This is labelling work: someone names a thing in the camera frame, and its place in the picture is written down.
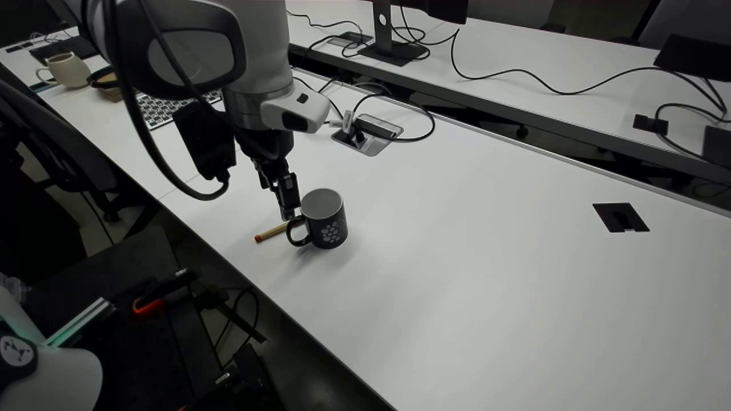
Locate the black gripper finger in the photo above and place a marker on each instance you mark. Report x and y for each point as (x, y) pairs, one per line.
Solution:
(266, 175)
(289, 198)

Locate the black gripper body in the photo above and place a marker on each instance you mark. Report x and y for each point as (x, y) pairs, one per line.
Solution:
(266, 150)

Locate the black mug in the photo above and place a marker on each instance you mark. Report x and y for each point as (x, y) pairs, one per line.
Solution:
(326, 220)

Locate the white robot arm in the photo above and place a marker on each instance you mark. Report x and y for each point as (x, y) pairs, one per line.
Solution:
(228, 47)

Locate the red and tan marker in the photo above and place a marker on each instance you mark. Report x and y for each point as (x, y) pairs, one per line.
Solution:
(267, 231)

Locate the checkered calibration sheet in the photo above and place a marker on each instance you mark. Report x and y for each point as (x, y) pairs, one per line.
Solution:
(163, 108)

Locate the Dell monitor stand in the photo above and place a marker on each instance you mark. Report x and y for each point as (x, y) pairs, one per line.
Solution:
(389, 35)

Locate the dark bowl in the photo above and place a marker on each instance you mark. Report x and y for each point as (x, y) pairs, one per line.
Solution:
(106, 82)

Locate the orange clamp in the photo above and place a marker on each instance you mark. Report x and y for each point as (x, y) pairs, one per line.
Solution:
(148, 308)

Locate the white cup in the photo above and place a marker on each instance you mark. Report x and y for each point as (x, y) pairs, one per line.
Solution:
(68, 69)

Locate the black monitor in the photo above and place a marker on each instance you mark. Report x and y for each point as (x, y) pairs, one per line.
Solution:
(435, 7)

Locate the black office chair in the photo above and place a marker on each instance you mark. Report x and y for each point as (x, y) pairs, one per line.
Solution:
(46, 146)

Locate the black flat tablet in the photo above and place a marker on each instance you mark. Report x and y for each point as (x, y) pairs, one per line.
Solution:
(65, 49)

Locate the black desk divider channel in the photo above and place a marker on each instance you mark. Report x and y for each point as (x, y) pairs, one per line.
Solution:
(533, 126)

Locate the small black rectangular plate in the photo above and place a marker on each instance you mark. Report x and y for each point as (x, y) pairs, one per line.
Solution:
(619, 218)

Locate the small black box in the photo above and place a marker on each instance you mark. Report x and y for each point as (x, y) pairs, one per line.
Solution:
(649, 124)

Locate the black device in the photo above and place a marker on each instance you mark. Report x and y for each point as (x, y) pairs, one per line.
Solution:
(720, 148)

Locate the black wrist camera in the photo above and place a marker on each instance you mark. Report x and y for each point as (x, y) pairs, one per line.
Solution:
(203, 141)

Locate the aluminium rail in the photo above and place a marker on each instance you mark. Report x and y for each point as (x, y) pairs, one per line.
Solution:
(75, 323)

